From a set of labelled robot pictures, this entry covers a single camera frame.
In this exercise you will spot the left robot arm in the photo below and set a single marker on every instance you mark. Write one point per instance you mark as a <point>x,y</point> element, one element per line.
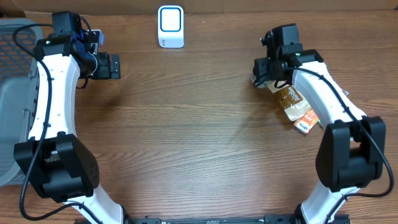
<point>55,162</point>

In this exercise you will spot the grey plastic mesh basket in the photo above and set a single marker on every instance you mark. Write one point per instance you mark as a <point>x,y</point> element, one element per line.
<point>19,87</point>

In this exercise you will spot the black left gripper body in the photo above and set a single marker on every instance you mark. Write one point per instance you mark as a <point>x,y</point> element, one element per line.
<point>104,70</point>

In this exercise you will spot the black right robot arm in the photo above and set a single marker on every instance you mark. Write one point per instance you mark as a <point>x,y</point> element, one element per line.
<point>350,161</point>

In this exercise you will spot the green lid jar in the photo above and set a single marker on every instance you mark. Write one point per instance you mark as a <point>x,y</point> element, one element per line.
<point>259,82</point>

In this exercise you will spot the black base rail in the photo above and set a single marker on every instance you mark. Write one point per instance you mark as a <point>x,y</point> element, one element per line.
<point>214,221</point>

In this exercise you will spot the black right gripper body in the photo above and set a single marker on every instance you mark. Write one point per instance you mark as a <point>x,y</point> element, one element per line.
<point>266,71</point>

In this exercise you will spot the orange Kleenex tissue pack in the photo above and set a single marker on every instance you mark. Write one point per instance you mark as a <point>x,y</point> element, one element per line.
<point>307,122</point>

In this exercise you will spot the brown white snack pouch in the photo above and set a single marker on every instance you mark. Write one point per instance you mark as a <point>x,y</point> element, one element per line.
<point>294,104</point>

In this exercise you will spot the white barcode scanner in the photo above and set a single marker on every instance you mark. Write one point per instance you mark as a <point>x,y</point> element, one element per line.
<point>171,26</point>

